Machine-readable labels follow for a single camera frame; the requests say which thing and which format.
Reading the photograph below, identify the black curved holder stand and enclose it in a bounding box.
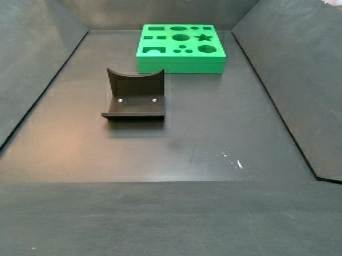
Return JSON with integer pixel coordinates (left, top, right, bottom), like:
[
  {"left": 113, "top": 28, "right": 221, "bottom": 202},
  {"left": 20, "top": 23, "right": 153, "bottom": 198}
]
[{"left": 102, "top": 69, "right": 166, "bottom": 120}]

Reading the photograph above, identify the green shape sorter box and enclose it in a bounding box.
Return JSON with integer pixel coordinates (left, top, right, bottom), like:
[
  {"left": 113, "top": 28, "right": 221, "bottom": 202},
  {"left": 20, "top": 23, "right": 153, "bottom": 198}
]
[{"left": 137, "top": 24, "right": 228, "bottom": 74}]

